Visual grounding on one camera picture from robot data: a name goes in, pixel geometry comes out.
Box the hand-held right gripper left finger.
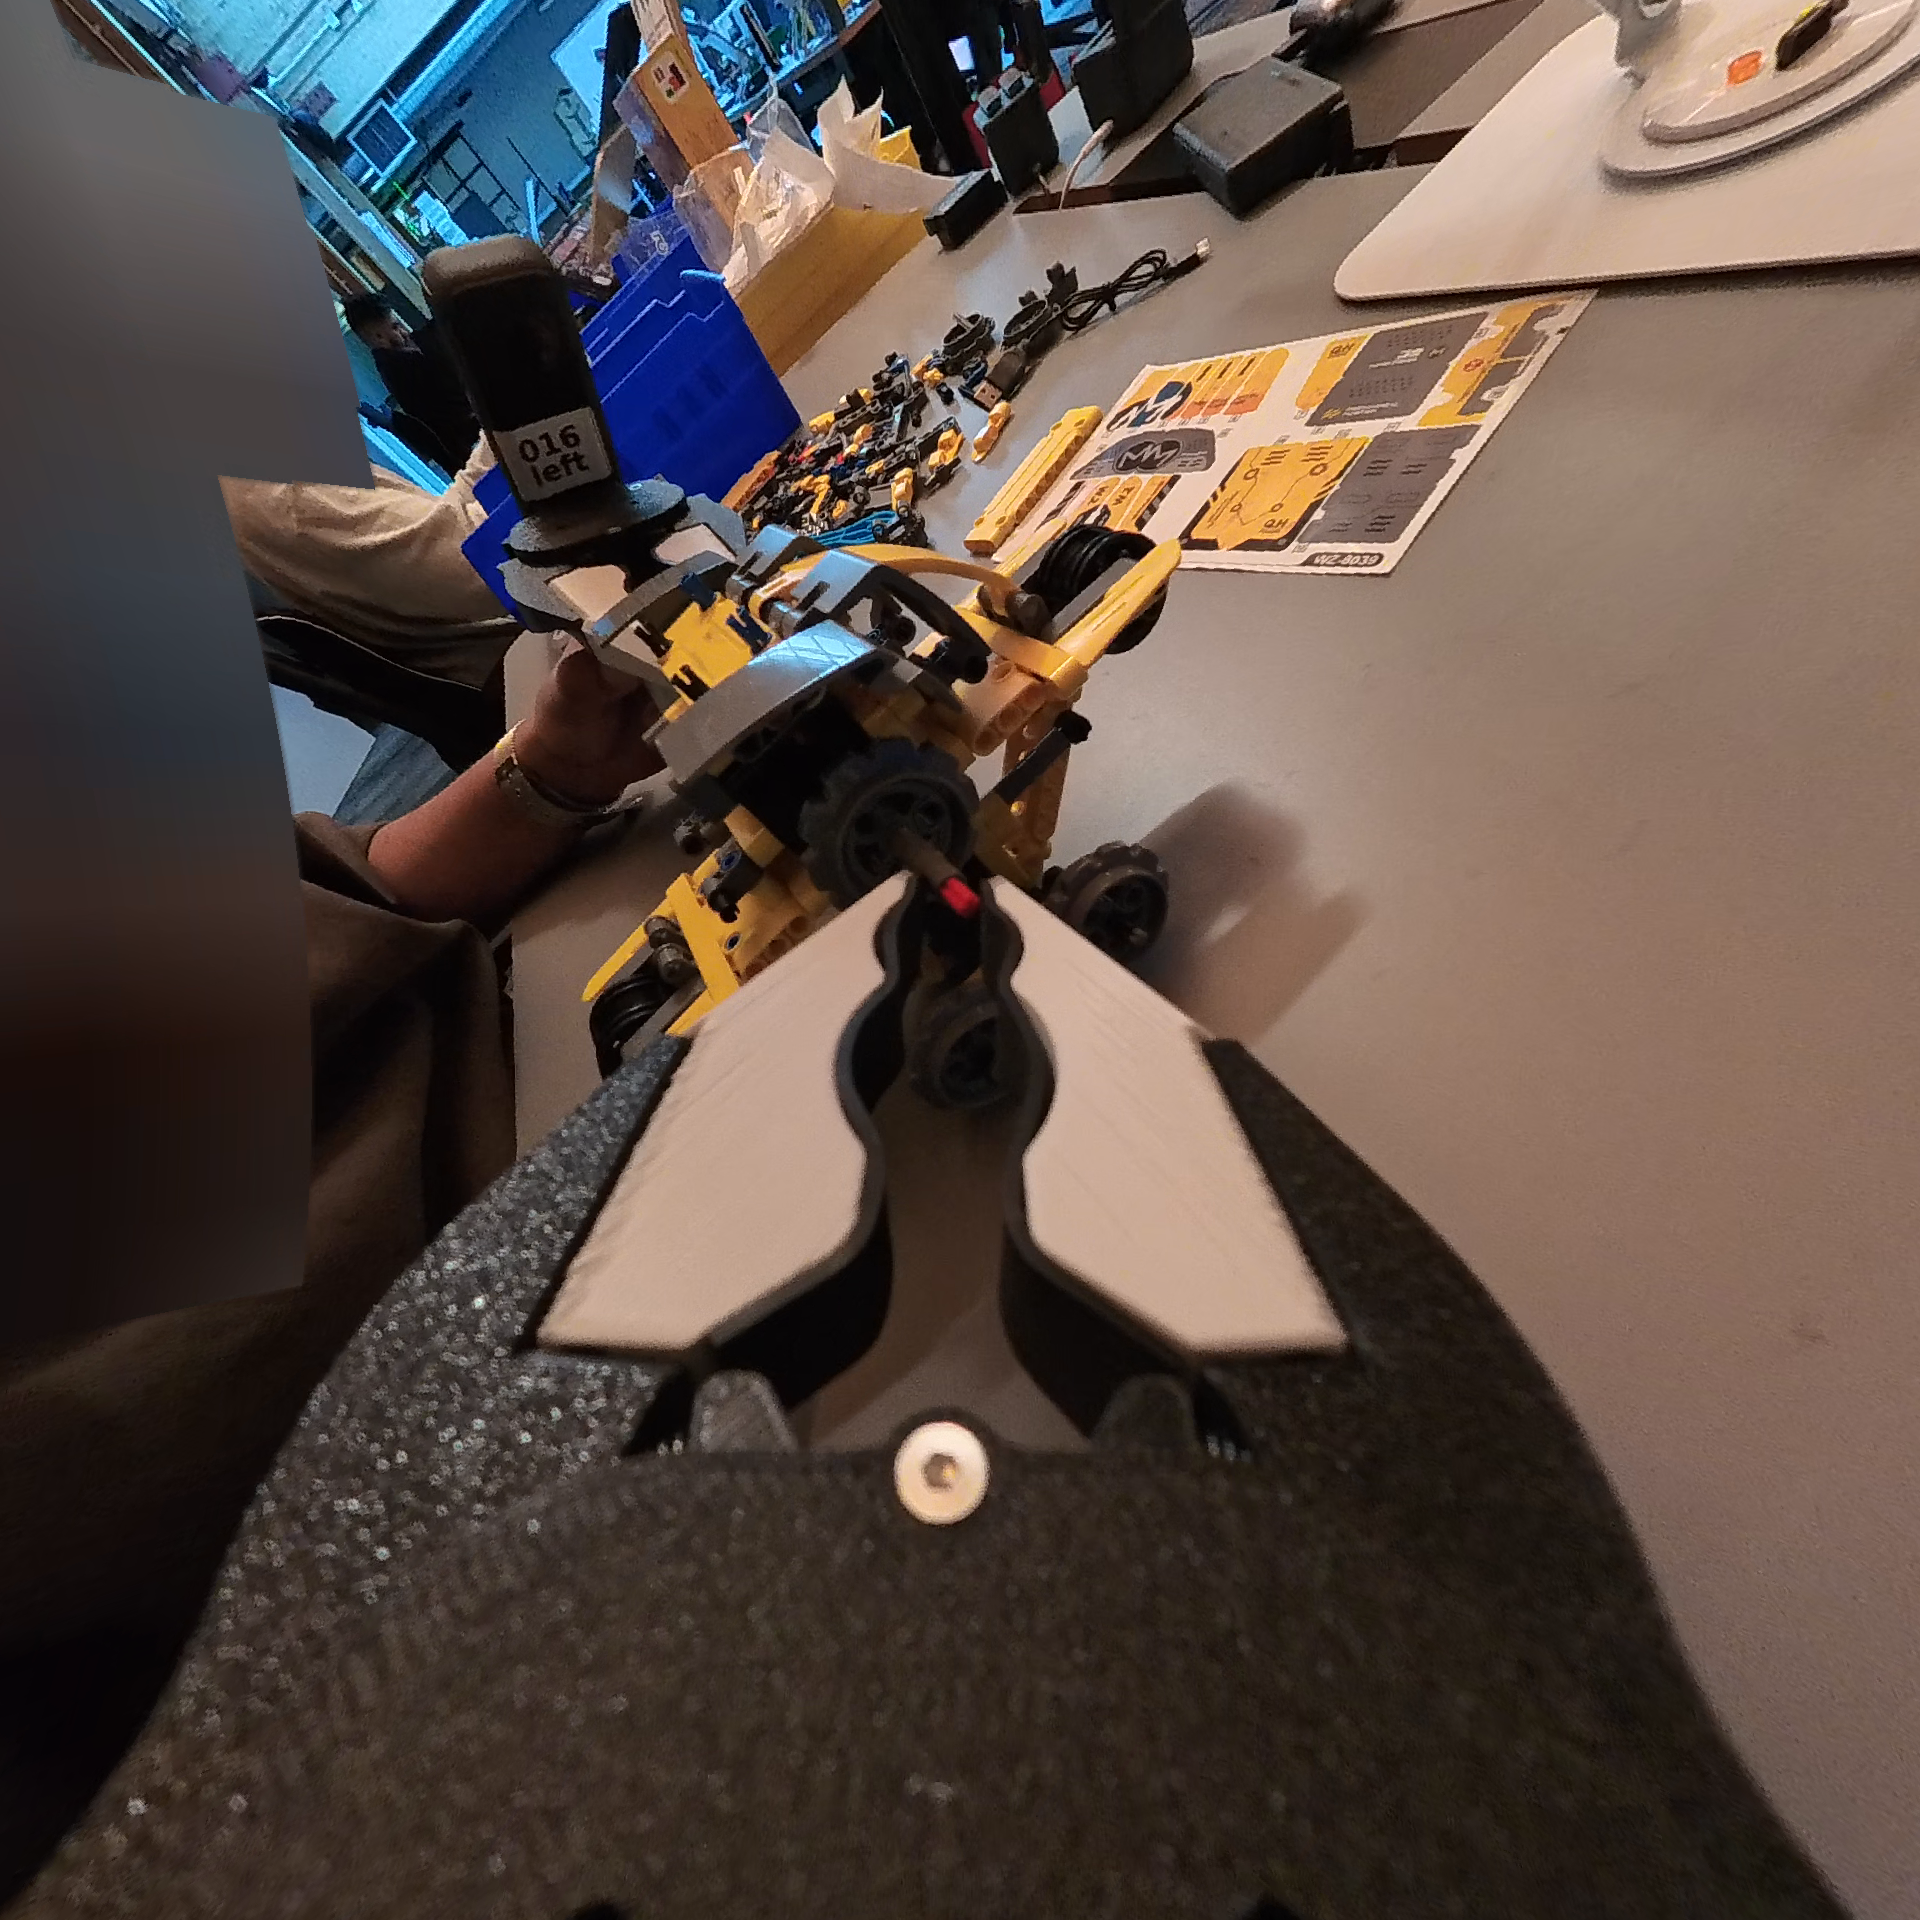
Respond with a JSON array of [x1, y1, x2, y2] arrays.
[[527, 871, 922, 1419]]

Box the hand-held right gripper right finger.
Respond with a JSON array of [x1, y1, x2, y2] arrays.
[[984, 878, 1354, 1419]]

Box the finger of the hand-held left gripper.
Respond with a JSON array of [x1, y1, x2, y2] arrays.
[[660, 487, 760, 578], [516, 558, 723, 707]]

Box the yellow grey building-block toy vehicle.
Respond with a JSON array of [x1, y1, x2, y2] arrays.
[[584, 510, 1187, 1082]]

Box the person's left forearm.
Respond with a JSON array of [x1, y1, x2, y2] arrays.
[[359, 761, 569, 922]]

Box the person's left hand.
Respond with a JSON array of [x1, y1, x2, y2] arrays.
[[504, 644, 673, 823]]

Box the blue plastic bin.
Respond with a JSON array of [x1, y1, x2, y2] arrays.
[[457, 267, 808, 633]]

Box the pile of small building-block parts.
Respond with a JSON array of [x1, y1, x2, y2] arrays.
[[728, 267, 1089, 551]]

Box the silver wristwatch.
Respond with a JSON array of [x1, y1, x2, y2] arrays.
[[492, 731, 636, 838]]

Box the person's beige trousers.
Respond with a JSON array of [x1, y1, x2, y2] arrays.
[[221, 470, 521, 752]]

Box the dark rubber toy wheel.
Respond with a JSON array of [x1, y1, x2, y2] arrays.
[[908, 976, 1040, 1113], [1042, 848, 1173, 956]]

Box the wooden box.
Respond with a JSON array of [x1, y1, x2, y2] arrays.
[[719, 136, 935, 379]]

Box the clear plastic bags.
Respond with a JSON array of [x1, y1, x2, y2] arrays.
[[615, 82, 842, 288]]

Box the person's dark brown clothing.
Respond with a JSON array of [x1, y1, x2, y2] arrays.
[[0, 817, 521, 1871]]

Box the black power adapter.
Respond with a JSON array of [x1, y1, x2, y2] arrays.
[[978, 66, 1071, 202]]

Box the yellow grey sticker sheet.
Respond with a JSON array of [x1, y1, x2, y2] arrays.
[[1073, 292, 1596, 578]]

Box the large black box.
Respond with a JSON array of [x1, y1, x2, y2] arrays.
[[1170, 59, 1346, 215]]

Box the white flat board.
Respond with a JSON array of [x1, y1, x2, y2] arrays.
[[1332, 0, 1920, 305]]

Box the white round stand base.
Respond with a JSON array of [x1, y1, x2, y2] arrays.
[[1597, 0, 1920, 186]]

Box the black cable with plug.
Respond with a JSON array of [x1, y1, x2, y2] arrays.
[[1035, 239, 1212, 328]]

